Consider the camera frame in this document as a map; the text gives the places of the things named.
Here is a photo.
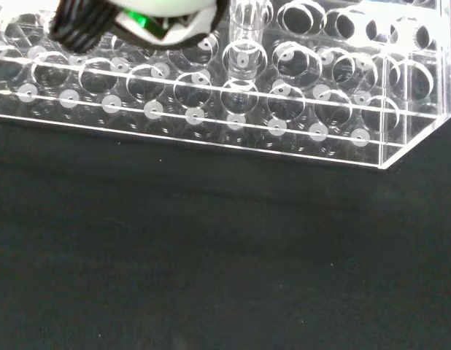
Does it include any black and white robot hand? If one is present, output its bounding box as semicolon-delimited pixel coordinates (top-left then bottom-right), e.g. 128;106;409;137
0;0;231;55

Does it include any clear test tube rack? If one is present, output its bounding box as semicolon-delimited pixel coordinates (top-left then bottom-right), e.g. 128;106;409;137
0;0;451;171

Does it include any black bench cloth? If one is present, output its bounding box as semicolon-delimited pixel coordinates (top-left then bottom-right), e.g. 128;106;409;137
0;112;451;350

